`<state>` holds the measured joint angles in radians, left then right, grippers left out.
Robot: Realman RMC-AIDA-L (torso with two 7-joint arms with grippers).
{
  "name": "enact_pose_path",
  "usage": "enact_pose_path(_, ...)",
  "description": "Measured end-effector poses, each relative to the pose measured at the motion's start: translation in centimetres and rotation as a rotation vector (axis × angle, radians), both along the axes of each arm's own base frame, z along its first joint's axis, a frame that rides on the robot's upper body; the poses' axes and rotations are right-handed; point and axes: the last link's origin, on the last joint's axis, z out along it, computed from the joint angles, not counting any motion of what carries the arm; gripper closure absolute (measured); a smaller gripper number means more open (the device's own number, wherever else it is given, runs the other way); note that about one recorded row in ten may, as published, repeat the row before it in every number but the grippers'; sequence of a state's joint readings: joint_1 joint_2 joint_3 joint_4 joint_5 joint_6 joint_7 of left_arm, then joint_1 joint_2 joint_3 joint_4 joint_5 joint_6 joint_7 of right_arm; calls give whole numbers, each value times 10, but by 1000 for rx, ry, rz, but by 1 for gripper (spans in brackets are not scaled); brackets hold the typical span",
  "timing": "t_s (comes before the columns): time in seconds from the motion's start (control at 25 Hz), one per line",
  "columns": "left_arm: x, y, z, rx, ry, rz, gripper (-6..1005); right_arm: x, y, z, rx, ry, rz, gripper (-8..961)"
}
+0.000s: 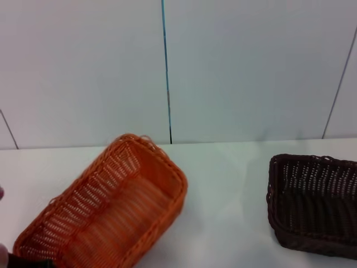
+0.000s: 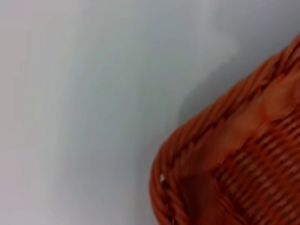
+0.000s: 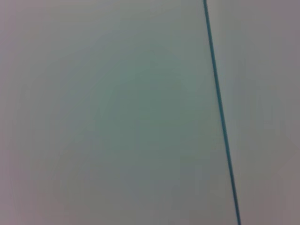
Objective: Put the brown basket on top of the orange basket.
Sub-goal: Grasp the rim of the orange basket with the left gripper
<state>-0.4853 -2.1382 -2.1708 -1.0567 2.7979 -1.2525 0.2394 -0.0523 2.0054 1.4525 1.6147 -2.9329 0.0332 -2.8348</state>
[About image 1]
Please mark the orange woven plastic basket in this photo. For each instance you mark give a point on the orange woven plastic basket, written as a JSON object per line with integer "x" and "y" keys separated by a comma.
{"x": 111, "y": 223}

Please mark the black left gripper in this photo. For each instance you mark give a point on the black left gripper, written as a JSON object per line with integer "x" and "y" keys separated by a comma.
{"x": 30, "y": 262}

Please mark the dark brown woven plastic basket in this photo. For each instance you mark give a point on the dark brown woven plastic basket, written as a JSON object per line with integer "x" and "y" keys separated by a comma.
{"x": 315, "y": 212}

